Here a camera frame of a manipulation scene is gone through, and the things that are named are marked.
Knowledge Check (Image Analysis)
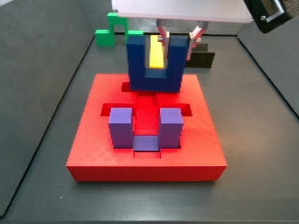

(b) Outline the blue U-shaped block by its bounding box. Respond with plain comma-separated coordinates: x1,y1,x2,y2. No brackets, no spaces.
126,36,188,93

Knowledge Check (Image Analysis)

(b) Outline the yellow long bar block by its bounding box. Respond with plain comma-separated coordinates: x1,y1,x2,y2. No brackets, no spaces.
150,35,164,69

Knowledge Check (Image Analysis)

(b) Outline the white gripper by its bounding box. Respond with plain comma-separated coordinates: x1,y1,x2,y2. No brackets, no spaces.
111,0,251,60

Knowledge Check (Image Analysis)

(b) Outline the red slotted board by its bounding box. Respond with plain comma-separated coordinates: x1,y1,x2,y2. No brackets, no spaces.
67,74,227,182

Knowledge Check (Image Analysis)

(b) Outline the purple U-shaped block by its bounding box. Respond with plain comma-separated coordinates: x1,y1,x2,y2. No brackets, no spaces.
108,108,183,152

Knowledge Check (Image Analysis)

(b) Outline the green stepped arch block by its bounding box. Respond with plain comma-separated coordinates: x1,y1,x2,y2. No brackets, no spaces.
95,12,144,46

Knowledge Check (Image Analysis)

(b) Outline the black angle bracket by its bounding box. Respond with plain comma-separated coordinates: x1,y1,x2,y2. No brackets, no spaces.
186,44,215,68

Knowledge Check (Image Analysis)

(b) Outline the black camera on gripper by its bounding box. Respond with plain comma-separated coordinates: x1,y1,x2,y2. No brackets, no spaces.
243,0,294,33

